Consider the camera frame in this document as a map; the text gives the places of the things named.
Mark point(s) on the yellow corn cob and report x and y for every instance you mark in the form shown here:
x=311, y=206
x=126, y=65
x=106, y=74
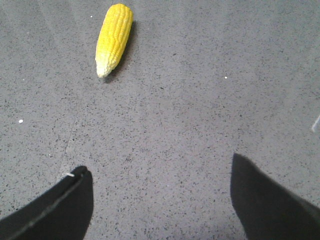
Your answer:
x=113, y=38

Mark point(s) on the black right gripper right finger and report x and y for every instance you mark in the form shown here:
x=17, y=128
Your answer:
x=267, y=210

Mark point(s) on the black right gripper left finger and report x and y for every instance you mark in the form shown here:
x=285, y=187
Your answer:
x=63, y=212

